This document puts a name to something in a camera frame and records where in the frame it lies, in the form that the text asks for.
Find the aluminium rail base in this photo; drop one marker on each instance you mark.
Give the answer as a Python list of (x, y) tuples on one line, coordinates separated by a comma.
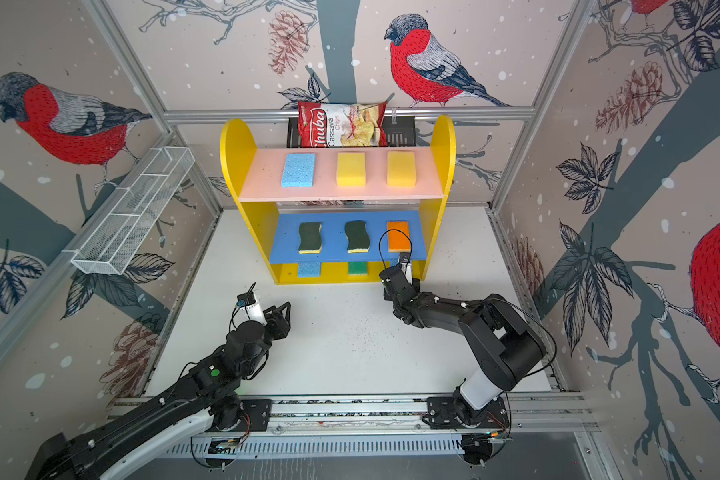
[(294, 427)]

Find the white wire mesh tray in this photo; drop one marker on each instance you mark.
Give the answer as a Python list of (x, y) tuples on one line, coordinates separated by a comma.
[(116, 239)]

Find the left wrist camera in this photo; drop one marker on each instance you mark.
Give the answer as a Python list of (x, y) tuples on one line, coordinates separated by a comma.
[(249, 303)]

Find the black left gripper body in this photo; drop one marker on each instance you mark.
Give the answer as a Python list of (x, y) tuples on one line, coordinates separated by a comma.
[(270, 333)]

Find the red cassava chips bag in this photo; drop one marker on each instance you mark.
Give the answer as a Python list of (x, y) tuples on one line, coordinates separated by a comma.
[(329, 125)]

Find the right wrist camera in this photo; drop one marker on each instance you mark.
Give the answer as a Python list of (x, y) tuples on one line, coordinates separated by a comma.
[(405, 264)]

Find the orange sponge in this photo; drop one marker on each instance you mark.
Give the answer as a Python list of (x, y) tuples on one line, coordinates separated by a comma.
[(398, 236)]

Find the yellow shelf with coloured boards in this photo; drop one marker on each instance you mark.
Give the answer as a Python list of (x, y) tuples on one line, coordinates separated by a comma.
[(363, 208)]

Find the yellow sponge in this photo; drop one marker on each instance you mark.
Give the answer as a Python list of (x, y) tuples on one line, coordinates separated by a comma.
[(401, 169), (351, 171)]

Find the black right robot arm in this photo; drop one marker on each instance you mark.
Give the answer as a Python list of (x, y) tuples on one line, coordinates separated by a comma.
[(504, 346)]

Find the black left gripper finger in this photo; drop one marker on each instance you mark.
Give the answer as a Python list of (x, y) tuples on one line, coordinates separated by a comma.
[(282, 310), (281, 330)]

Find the black wire basket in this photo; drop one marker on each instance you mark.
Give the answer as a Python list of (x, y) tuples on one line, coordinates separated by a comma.
[(400, 132)]

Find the dark green wavy sponge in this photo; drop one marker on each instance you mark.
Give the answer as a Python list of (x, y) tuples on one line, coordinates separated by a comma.
[(310, 238), (358, 239)]

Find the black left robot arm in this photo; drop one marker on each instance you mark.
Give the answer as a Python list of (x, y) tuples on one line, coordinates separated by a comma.
[(203, 399)]

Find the blue sponge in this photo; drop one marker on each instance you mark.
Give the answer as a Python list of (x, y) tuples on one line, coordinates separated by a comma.
[(298, 171), (309, 270)]

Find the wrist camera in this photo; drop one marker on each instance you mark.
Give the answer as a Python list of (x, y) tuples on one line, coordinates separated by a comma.
[(249, 303), (405, 264)]

